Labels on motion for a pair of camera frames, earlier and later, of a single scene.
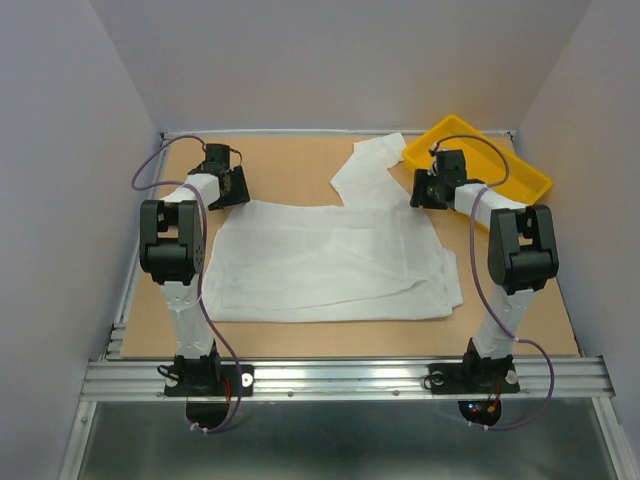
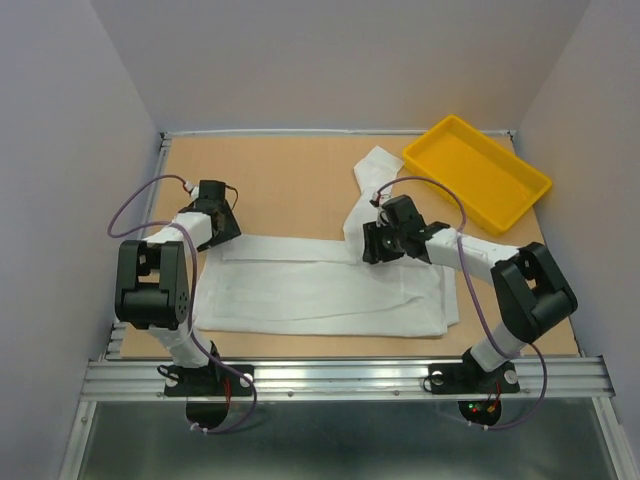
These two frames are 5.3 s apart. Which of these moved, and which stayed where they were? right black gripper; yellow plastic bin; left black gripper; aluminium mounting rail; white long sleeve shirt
Moved: right black gripper; left black gripper; white long sleeve shirt
Stayed: yellow plastic bin; aluminium mounting rail
